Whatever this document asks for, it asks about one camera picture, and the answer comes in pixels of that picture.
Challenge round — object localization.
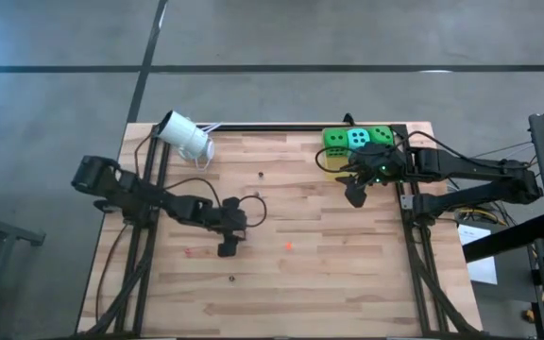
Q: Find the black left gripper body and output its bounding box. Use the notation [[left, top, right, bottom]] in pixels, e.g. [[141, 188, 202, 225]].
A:
[[205, 202, 248, 240]]

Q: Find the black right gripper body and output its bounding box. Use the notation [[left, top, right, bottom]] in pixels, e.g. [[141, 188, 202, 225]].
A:
[[349, 144, 410, 188]]

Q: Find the large green foam die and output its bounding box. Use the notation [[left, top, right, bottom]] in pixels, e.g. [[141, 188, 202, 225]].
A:
[[322, 127, 350, 159], [367, 125, 395, 147]]

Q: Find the large teal foam die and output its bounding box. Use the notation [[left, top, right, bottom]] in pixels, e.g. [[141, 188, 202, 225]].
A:
[[346, 127, 371, 151]]

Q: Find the yellow translucent plastic tray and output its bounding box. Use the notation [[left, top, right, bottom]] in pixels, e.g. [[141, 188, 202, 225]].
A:
[[322, 126, 399, 183]]

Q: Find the white paper sheet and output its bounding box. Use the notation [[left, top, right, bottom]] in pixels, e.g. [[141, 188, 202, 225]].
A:
[[456, 224, 499, 286]]

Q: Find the black side desk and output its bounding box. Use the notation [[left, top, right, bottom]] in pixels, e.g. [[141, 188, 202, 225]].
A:
[[462, 212, 544, 264]]

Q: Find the dark metal side table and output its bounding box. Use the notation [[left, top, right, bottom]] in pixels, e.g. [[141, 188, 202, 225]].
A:
[[0, 197, 46, 340]]

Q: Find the black left camera cable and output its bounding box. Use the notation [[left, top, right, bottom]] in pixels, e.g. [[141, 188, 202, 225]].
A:
[[241, 194, 268, 229]]

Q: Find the black camera cable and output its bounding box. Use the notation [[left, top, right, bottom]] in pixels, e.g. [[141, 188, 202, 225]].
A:
[[241, 194, 268, 229], [315, 144, 356, 175]]

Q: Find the black right camera cable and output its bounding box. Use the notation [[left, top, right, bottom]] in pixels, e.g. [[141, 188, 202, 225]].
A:
[[315, 144, 356, 175]]

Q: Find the white bullet security camera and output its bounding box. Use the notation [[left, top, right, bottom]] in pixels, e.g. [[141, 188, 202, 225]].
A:
[[157, 110, 216, 162]]

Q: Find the black aluminium table frame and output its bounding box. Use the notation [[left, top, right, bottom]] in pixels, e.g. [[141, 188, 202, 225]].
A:
[[77, 123, 481, 339]]

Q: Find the yellow cable bundle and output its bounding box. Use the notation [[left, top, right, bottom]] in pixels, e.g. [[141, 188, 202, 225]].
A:
[[455, 191, 504, 226]]

